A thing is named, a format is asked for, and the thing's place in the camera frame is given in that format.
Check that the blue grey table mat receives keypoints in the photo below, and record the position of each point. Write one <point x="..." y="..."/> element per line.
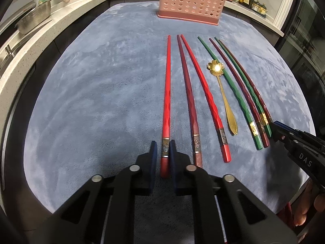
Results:
<point x="102" y="105"/>

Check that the gold flower spoon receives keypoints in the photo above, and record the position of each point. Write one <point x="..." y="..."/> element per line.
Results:
<point x="216" y="69"/>

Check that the steel basin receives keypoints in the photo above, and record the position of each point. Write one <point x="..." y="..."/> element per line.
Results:
<point x="35" y="17"/>

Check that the pink perforated utensil holder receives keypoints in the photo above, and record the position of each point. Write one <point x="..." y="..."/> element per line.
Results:
<point x="200" y="11"/>

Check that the bright red chopstick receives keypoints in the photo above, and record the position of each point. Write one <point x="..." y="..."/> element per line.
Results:
<point x="164" y="163"/>
<point x="213" y="108"/>

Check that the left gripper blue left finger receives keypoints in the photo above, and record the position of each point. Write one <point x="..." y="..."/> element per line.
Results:
<point x="153" y="153"/>

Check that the green chopstick gold band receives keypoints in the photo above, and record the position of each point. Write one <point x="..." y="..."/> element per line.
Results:
<point x="247" y="115"/>

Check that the dark red chopstick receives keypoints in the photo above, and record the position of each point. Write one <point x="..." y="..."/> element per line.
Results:
<point x="267" y="114"/>
<point x="197" y="151"/>
<point x="252" y="107"/>

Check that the person's right hand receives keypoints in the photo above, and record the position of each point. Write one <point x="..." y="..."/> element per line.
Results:
<point x="300" y="214"/>

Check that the sink faucet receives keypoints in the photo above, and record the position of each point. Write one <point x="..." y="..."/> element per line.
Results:
<point x="9" y="50"/>

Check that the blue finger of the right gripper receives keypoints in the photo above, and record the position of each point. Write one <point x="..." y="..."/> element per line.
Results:
<point x="282" y="126"/>

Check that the green condiment jar set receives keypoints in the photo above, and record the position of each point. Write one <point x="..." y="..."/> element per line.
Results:
<point x="259" y="8"/>

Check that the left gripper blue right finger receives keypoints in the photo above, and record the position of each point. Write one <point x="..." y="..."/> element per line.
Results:
<point x="173" y="164"/>

